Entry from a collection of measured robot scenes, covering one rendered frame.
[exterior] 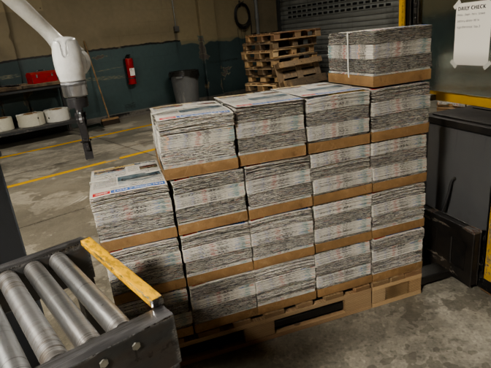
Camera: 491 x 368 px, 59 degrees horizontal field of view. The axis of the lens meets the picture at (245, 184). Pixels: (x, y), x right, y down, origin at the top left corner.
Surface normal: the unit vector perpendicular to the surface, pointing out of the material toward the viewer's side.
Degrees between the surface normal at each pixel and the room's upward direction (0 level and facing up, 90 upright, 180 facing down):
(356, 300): 90
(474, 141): 90
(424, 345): 0
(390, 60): 90
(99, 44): 90
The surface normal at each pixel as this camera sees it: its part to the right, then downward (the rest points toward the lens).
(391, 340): -0.09, -0.94
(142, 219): 0.31, 0.29
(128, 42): 0.63, 0.20
